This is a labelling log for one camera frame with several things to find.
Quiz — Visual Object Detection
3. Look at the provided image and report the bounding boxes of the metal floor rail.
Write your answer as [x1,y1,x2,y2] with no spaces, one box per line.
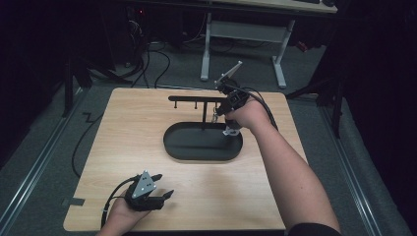
[0,87,88,230]
[318,106,383,236]

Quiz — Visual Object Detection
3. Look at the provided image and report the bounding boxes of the grey tape piece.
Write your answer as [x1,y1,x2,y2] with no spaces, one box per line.
[62,197,86,207]

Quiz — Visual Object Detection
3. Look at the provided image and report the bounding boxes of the black metal stand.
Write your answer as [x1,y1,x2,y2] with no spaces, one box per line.
[285,65,346,140]
[61,48,133,118]

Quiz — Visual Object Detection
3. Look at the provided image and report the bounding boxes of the person's dark sleeve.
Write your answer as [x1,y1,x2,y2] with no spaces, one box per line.
[287,222,343,236]

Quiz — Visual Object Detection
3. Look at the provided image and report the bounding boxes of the black and pink plush toy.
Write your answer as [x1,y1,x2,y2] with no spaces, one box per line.
[222,119,243,137]

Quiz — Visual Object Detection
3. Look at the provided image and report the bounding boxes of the person's left hand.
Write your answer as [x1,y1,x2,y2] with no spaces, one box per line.
[96,196,152,236]

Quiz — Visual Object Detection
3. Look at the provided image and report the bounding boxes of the left hand-held gripper cable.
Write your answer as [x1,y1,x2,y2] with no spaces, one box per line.
[100,175,141,229]

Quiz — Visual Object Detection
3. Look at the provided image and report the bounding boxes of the white metal frame desk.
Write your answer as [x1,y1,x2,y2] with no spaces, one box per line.
[200,0,338,89]

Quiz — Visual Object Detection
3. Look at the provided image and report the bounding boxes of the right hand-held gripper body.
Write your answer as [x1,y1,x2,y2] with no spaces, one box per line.
[214,60,250,111]

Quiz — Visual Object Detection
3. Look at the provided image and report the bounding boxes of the right hand-held gripper cable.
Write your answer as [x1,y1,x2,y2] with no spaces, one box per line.
[229,84,279,132]

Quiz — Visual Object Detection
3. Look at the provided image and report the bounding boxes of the black key rack with tray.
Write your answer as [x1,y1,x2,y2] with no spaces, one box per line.
[162,94,244,162]

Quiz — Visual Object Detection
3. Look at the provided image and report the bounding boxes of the dark computer tower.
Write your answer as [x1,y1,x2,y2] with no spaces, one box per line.
[126,5,149,67]

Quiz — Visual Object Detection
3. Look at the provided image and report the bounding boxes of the person's right hand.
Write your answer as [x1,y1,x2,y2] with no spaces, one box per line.
[225,97,271,131]

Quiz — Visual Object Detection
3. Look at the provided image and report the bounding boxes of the thin black floor cable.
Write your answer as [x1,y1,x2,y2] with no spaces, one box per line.
[71,112,104,179]

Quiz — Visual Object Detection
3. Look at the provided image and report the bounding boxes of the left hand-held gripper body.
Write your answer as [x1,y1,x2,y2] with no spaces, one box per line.
[124,170,165,211]

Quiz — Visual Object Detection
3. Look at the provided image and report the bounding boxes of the bundle of black cables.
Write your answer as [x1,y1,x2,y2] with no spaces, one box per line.
[130,40,151,89]

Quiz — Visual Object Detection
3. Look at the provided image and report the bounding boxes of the looped black cable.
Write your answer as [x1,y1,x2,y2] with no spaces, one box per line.
[149,48,172,89]

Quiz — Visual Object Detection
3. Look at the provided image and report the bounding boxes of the hand-held gripper cable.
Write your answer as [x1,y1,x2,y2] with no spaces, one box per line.
[229,84,279,132]
[100,175,141,229]

